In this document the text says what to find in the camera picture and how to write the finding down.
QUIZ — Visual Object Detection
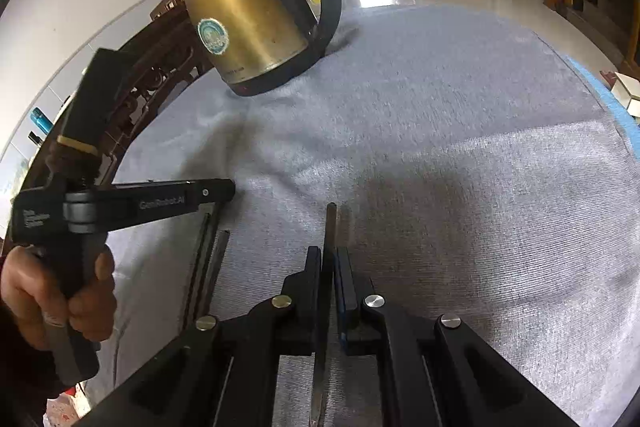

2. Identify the carved dark wooden sideboard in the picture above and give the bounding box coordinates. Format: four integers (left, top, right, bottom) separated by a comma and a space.
10, 0, 216, 253

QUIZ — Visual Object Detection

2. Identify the teal thermos bottle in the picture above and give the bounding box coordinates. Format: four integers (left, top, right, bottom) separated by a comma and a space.
30, 107, 53, 132

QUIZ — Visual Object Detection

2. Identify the small white stool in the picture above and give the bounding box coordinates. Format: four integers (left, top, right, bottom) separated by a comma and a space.
610, 71, 640, 118

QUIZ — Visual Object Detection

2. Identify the blue table cover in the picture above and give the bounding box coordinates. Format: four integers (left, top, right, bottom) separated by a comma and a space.
567, 57, 640, 158

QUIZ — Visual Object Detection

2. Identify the person's left forearm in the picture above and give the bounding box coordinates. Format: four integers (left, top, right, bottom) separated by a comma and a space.
0, 307, 68, 427

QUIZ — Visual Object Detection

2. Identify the dark chopstick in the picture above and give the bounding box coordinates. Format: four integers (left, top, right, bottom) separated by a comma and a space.
309, 203, 338, 427
181, 213, 213, 323
197, 229, 232, 315

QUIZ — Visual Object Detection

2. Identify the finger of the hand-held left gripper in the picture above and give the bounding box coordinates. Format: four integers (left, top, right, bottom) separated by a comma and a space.
97, 178, 237, 234

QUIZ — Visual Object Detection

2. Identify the wooden chair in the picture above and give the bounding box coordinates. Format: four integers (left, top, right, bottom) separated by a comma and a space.
150, 0, 183, 20

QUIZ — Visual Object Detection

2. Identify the grey tablecloth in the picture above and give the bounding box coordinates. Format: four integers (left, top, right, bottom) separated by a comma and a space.
82, 4, 637, 427

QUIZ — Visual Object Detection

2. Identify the person's left hand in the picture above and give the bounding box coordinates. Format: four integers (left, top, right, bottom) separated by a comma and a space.
0, 244, 118, 350

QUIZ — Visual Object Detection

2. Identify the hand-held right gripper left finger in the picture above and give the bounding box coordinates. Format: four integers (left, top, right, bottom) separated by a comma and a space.
87, 246, 323, 427

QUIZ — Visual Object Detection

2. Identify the gold electric kettle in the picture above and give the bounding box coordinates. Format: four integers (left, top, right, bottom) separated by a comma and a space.
181, 0, 343, 96

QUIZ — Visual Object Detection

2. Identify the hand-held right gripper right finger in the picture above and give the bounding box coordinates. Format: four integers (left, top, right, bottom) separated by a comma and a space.
334, 247, 581, 427

